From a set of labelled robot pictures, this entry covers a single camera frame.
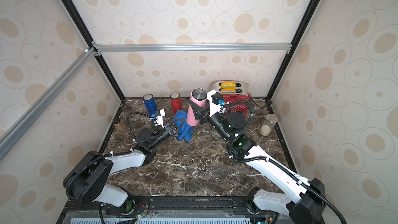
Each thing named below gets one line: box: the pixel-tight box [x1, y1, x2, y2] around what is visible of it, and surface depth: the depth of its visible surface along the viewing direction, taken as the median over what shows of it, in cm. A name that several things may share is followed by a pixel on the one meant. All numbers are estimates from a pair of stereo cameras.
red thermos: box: [169, 91, 183, 116], surface depth 94 cm
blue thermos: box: [143, 93, 159, 118], surface depth 94 cm
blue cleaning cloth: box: [174, 109, 194, 143], surface depth 76 cm
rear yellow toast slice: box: [220, 81, 236, 88], surface depth 103 cm
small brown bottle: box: [112, 117, 127, 133], surface depth 99 cm
